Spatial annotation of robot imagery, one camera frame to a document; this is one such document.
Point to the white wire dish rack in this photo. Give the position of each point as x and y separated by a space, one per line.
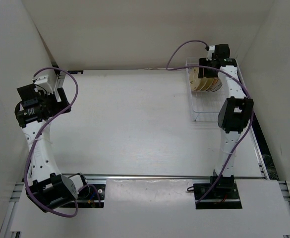
206 105

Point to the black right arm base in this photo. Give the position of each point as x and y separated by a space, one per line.
224 195

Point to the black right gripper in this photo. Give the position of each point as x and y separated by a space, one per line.
206 74

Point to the cream plate with dark print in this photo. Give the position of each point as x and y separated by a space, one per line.
205 83

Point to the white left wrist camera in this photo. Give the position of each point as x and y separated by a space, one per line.
45 81

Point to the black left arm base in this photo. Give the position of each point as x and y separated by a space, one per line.
88 198

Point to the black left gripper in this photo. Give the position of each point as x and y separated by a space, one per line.
59 106

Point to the aluminium frame rail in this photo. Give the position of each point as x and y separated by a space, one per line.
104 176

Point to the cream plate with orange pattern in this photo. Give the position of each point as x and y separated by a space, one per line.
214 84

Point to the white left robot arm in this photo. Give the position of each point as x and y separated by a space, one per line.
48 188

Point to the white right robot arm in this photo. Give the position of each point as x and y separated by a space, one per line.
234 115

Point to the black label sticker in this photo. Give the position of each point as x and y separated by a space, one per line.
75 72

